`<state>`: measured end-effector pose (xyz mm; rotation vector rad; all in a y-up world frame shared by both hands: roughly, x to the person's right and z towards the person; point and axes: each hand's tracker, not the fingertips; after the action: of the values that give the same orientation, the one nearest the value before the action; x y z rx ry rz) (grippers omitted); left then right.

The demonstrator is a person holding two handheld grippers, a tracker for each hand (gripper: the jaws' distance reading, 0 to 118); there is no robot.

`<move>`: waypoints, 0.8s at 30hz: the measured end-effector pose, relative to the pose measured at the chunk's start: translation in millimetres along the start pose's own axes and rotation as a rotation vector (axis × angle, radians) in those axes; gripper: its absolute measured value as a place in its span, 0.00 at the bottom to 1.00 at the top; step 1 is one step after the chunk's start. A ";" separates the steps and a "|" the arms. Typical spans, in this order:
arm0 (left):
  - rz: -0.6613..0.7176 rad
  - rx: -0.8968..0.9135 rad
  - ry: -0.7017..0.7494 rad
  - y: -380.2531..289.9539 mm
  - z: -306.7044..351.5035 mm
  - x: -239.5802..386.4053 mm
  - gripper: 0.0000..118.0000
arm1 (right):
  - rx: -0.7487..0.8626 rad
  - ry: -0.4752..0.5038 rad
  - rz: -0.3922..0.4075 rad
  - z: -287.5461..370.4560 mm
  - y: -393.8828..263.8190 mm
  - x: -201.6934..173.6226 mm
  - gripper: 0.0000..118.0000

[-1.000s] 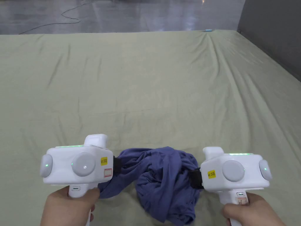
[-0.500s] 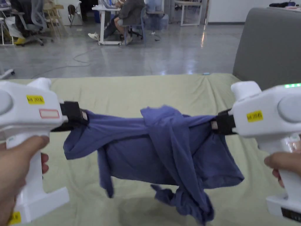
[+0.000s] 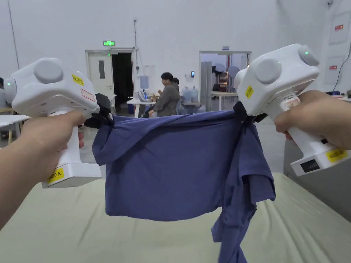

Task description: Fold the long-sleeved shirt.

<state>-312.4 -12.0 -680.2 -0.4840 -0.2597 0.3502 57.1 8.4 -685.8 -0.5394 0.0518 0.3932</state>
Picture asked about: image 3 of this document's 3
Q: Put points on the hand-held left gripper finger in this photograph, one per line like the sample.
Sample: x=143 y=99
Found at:
x=96 y=122

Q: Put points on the dark blue shirt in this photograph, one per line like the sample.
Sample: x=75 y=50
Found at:
x=170 y=164

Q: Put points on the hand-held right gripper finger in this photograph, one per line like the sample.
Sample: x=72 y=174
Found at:
x=245 y=120

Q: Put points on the white door with window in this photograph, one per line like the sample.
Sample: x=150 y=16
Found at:
x=96 y=82

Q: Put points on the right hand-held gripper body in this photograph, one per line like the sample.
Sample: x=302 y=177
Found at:
x=271 y=87

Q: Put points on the green exit sign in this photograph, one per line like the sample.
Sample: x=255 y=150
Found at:
x=109 y=43

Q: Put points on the person's right hand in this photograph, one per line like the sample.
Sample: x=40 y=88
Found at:
x=318 y=117

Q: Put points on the blue water bottle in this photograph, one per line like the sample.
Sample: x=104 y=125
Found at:
x=186 y=94
x=194 y=94

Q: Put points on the person's left hand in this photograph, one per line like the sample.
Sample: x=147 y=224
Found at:
x=49 y=137

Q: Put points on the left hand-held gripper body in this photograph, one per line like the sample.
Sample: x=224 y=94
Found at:
x=52 y=90

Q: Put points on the person's left forearm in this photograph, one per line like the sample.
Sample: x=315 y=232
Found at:
x=13 y=175

